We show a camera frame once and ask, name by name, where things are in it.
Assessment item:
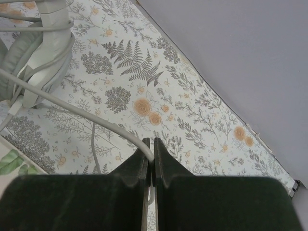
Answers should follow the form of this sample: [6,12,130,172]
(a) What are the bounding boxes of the aluminium frame rail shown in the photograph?
[289,180,301,199]

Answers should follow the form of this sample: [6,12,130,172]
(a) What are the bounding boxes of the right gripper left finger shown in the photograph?
[0,149,150,231]

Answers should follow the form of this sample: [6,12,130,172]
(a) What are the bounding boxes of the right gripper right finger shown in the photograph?
[154,138,302,231]

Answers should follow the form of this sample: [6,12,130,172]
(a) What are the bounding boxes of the floral white serving tray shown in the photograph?
[0,136,47,177]

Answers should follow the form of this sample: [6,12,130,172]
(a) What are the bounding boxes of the grey white headphones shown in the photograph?
[0,0,75,108]

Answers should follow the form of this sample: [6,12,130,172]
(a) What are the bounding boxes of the grey headphone cable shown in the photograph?
[0,13,155,206]

